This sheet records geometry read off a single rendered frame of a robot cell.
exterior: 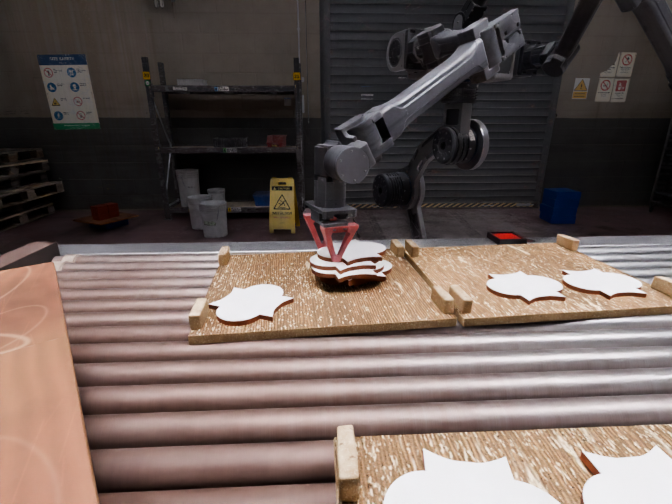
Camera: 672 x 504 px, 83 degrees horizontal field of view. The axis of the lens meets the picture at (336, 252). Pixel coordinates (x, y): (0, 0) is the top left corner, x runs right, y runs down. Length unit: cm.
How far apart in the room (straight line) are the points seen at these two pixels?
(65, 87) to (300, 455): 618
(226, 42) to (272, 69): 64
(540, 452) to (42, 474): 39
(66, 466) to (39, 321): 22
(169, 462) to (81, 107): 602
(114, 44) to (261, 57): 183
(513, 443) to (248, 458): 26
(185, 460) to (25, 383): 16
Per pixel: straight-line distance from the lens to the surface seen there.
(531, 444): 45
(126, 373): 60
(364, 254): 72
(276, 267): 82
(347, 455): 37
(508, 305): 71
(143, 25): 601
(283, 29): 561
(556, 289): 79
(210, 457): 44
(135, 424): 51
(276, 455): 43
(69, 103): 640
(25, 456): 32
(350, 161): 61
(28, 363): 42
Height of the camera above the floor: 123
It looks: 19 degrees down
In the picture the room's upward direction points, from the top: straight up
